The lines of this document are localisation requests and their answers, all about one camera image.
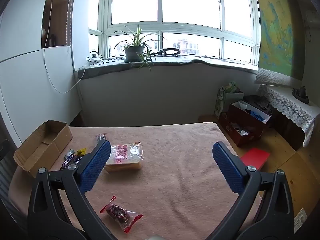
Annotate window frame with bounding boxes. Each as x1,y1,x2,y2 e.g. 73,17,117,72
87,0,260,68

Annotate green white paper bag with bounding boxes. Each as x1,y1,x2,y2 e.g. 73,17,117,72
214,81,244,117

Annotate brown cardboard box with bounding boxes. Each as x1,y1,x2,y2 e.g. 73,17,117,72
14,120,73,178

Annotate red flat box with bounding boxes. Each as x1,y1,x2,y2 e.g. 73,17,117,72
240,148,270,170

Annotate dark figurine on table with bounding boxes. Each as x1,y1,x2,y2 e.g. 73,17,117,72
292,86,310,105

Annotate packaged bread slices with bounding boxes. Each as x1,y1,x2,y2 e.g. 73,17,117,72
104,141,144,172

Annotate white hanging cable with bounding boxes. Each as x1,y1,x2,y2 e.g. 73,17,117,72
42,0,87,94

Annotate potted spider plant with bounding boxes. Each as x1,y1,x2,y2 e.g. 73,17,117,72
114,25,166,69

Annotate grey window sill cushion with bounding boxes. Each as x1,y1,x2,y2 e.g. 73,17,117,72
76,55,258,79

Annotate yellow candy packet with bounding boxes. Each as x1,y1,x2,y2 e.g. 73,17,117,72
76,148,86,156

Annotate Snickers bar Chinese label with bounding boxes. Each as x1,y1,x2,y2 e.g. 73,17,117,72
61,154,78,170

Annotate white cabinet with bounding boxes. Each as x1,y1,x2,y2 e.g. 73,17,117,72
1,0,81,147

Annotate teal mint candy packet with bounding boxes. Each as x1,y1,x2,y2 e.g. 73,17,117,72
64,149,75,159

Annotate white lace covered side table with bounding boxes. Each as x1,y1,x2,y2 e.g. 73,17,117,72
258,85,319,148

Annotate black coiled cable on sill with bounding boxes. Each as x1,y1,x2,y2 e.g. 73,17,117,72
157,48,181,56

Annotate dark red storage box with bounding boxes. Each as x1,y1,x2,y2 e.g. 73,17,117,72
219,100,271,147

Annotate power strip with cables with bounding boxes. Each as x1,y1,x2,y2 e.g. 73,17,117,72
87,50,109,66

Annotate red date snack packet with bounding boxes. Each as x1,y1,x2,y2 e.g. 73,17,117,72
99,196,144,233
97,133,107,142

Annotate green landscape wall painting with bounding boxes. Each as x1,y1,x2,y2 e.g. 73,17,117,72
256,0,302,87

